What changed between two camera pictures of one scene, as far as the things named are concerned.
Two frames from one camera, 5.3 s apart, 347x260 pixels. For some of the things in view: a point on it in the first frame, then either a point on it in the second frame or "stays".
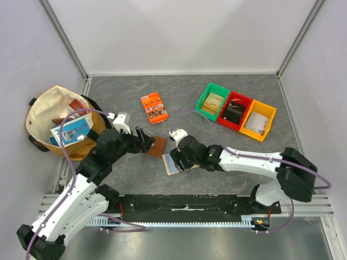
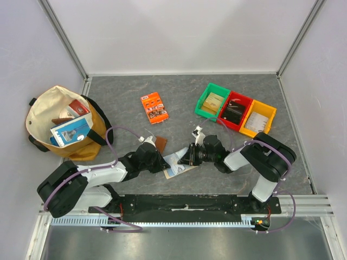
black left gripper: [141, 143] to [161, 164]
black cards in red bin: [233, 112] stays
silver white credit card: [257, 123] stays
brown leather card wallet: [158, 148] stays
